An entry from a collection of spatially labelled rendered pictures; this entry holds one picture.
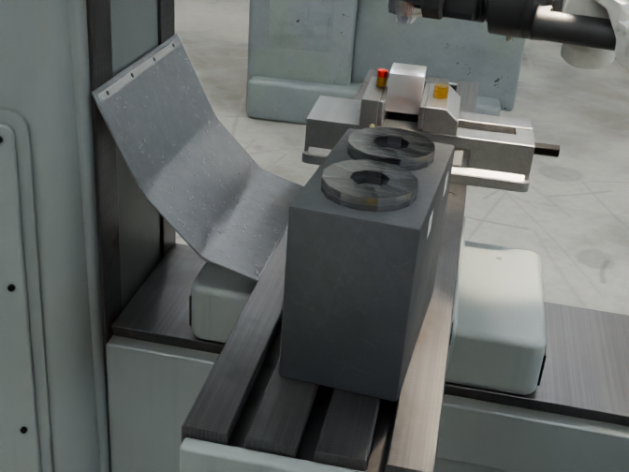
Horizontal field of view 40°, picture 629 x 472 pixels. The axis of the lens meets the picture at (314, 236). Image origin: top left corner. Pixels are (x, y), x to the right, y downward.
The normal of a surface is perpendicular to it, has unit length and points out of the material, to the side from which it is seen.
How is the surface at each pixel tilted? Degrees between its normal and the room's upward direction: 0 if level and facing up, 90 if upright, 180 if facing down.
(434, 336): 0
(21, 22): 88
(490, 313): 0
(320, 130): 90
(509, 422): 90
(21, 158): 88
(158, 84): 63
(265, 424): 0
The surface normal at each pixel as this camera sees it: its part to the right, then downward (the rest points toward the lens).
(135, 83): 0.91, -0.26
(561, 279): 0.07, -0.89
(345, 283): -0.28, 0.42
